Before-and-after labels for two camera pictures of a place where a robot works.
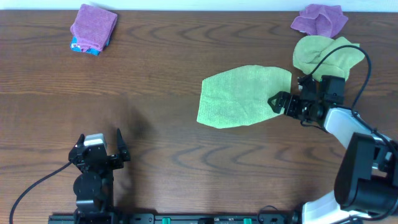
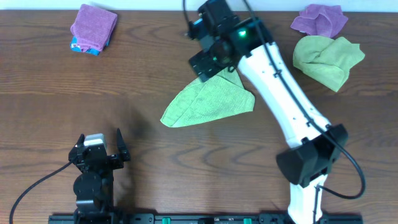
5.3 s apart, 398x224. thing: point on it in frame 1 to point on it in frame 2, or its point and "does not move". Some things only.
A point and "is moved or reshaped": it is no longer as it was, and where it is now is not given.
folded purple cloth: x=92 y=27 does not move
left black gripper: x=125 y=156 does not move
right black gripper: x=282 y=96 to x=204 y=67
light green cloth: x=240 y=96 is moved or reshaped
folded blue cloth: x=74 y=46 does not move
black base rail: x=178 y=218 does not move
